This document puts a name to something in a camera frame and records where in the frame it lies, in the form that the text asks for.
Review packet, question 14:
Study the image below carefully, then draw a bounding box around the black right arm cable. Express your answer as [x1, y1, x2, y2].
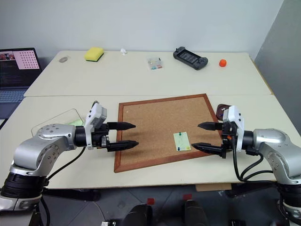
[231, 137, 275, 183]

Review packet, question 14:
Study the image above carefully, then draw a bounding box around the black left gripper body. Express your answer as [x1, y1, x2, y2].
[91, 123, 110, 152]

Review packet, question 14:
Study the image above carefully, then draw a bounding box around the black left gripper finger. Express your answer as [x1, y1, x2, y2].
[107, 140, 140, 153]
[107, 121, 137, 132]

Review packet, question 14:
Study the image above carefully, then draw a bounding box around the yellow green sponge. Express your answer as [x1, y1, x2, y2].
[84, 47, 105, 63]

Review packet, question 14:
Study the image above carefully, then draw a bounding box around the clear acrylic tray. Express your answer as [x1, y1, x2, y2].
[31, 108, 87, 136]

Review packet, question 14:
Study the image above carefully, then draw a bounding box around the clear plastic pin box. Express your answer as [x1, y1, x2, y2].
[146, 56, 164, 71]

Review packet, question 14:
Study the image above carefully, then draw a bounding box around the black handheld controller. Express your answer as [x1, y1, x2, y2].
[173, 47, 209, 71]

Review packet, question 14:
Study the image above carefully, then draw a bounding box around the brown round object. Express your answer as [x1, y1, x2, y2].
[216, 103, 230, 122]

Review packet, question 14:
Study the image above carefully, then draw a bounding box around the open laptop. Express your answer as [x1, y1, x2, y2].
[0, 48, 44, 120]

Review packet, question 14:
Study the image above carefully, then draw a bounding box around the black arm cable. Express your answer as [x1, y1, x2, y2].
[43, 145, 87, 186]
[231, 137, 275, 183]

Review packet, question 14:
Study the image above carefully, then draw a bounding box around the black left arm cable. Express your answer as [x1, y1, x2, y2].
[43, 145, 87, 186]

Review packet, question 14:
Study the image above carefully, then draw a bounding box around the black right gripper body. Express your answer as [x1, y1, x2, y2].
[221, 121, 237, 159]

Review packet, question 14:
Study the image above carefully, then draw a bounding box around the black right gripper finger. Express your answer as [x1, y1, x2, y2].
[197, 121, 223, 131]
[191, 142, 223, 155]

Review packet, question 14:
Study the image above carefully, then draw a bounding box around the pale green paper note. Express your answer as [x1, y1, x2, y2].
[173, 131, 191, 152]

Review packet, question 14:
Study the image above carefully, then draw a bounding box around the dark rounded shape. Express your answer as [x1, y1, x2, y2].
[184, 199, 209, 226]
[124, 203, 154, 226]

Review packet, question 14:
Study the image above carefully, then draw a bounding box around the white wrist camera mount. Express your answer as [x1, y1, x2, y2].
[84, 103, 109, 150]
[222, 105, 246, 152]

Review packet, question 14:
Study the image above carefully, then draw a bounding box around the brown cardboard piece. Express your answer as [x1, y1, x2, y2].
[195, 183, 232, 192]

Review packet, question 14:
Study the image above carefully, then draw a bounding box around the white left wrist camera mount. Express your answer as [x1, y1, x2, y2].
[84, 103, 109, 150]

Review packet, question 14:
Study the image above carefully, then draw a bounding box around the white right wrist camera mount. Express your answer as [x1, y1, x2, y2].
[222, 105, 246, 152]

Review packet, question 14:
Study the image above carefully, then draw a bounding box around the wood-framed cork board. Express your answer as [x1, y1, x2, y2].
[113, 93, 227, 173]

